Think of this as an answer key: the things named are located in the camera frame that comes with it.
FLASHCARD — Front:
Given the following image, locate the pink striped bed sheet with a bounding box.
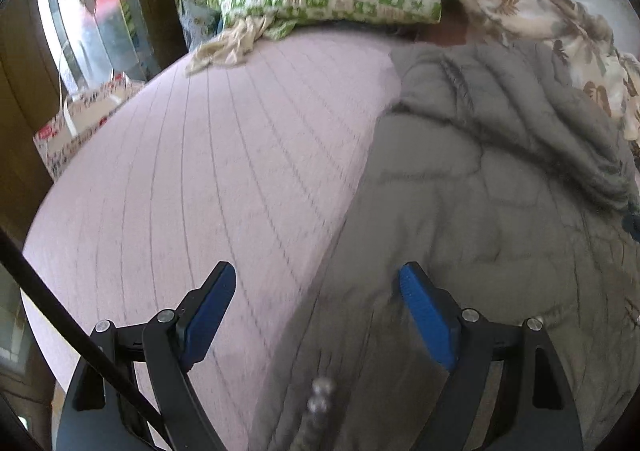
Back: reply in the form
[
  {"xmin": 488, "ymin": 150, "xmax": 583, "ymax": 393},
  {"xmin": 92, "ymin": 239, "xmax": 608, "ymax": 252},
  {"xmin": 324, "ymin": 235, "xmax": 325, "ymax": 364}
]
[{"xmin": 22, "ymin": 34, "xmax": 403, "ymax": 451}]

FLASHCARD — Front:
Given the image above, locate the beige fringed cloth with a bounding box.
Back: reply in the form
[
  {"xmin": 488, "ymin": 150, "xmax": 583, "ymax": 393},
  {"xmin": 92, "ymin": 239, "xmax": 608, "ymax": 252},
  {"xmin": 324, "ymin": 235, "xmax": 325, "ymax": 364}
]
[{"xmin": 185, "ymin": 15, "xmax": 273, "ymax": 77}]

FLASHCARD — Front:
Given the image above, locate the beige leaf print blanket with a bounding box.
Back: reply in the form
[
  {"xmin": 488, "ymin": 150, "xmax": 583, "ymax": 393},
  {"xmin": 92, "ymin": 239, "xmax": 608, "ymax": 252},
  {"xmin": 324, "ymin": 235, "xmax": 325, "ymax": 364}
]
[{"xmin": 387, "ymin": 0, "xmax": 640, "ymax": 142}]

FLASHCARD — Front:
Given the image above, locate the grey quilted jacket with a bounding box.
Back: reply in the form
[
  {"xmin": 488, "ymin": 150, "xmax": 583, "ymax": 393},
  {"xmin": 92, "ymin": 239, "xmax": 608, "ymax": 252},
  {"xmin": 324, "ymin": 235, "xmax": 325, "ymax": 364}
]
[{"xmin": 248, "ymin": 38, "xmax": 640, "ymax": 451}]

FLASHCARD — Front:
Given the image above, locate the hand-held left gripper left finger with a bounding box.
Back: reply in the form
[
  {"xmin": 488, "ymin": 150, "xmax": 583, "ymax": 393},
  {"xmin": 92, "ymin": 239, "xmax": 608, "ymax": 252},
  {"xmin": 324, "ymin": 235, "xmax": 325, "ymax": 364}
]
[{"xmin": 67, "ymin": 261, "xmax": 237, "ymax": 451}]

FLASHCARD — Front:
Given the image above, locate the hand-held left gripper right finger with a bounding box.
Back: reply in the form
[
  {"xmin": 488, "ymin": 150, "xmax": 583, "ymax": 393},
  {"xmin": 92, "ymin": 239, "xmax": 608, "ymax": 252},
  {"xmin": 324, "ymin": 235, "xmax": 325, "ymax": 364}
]
[{"xmin": 398, "ymin": 261, "xmax": 569, "ymax": 451}]

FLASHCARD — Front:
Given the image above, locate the red white printed bag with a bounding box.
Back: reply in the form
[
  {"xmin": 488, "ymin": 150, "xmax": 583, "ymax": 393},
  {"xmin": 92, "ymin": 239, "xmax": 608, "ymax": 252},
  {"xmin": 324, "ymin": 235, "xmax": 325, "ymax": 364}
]
[{"xmin": 32, "ymin": 71, "xmax": 147, "ymax": 182}]

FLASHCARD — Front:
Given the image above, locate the metal ball chain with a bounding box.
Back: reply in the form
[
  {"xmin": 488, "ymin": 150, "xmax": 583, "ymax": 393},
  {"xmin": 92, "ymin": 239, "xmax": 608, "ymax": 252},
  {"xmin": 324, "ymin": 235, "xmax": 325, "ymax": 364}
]
[{"xmin": 287, "ymin": 377, "xmax": 335, "ymax": 451}]

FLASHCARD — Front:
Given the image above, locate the black cable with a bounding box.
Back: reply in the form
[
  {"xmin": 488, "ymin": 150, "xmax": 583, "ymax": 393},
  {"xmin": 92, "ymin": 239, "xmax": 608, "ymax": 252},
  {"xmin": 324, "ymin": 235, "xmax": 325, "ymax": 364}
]
[{"xmin": 0, "ymin": 226, "xmax": 166, "ymax": 432}]

